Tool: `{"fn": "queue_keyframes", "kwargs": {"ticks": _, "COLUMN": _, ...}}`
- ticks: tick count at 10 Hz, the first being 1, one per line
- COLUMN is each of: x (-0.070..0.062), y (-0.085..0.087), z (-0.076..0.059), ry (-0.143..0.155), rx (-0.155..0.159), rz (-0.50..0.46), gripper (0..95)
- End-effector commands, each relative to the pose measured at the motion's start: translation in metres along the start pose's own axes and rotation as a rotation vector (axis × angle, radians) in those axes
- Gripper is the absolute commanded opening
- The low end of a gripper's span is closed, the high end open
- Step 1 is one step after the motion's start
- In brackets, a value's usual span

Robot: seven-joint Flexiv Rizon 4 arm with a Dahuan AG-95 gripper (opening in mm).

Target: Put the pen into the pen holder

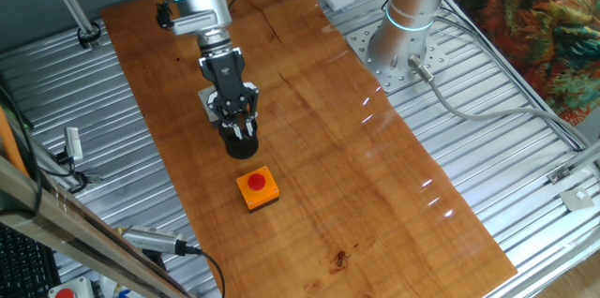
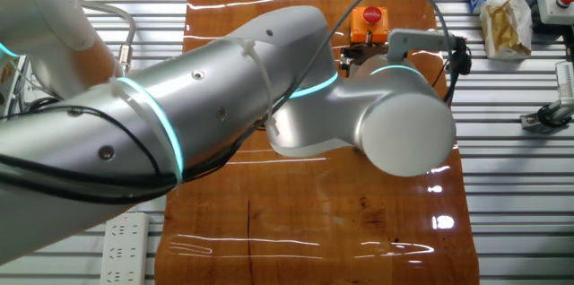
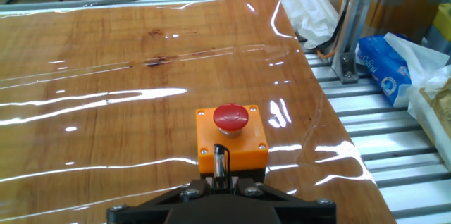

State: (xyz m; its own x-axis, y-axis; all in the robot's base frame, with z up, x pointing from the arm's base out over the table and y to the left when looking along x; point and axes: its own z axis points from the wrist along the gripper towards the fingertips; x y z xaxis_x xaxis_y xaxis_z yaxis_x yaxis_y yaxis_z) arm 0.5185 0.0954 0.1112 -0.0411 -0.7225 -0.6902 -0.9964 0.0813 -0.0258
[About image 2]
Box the grey cable with metal connector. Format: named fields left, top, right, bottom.
left=79, top=0, right=138, bottom=75

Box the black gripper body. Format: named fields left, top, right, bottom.
left=339, top=45, right=360, bottom=75

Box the grey box with red button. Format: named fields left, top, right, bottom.
left=536, top=0, right=574, bottom=26

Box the white power strip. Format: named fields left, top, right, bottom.
left=99, top=212, right=150, bottom=285

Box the white and brown paper bag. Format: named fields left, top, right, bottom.
left=478, top=0, right=535, bottom=61

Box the black metal clamp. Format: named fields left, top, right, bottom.
left=519, top=96, right=574, bottom=134

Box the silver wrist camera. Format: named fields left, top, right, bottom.
left=386, top=28, right=459, bottom=62

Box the orange box with red button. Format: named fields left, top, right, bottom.
left=349, top=5, right=390, bottom=45

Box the wood grain table mat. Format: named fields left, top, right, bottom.
left=154, top=0, right=481, bottom=285

